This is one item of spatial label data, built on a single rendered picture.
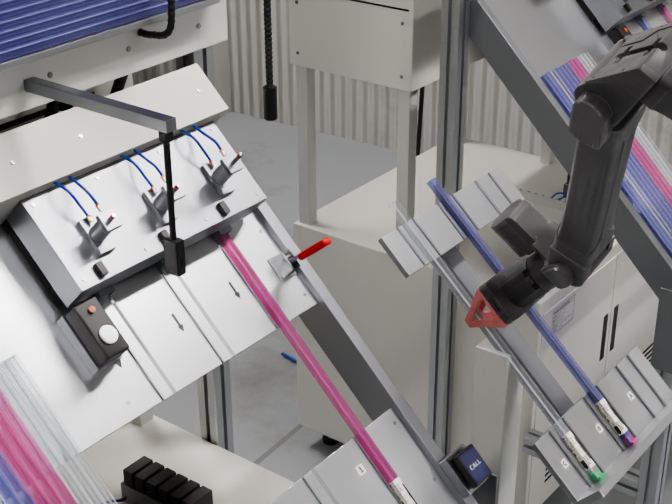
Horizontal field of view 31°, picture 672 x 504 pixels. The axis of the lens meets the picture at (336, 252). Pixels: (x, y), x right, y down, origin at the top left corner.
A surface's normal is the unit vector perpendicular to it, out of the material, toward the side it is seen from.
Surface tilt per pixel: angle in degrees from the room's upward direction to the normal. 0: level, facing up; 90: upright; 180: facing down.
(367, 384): 90
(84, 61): 90
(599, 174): 119
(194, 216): 44
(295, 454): 0
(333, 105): 90
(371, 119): 90
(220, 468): 0
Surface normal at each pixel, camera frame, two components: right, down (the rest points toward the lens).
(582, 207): -0.60, 0.73
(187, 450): 0.00, -0.89
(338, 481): 0.54, -0.46
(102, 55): 0.79, 0.27
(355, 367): -0.61, 0.36
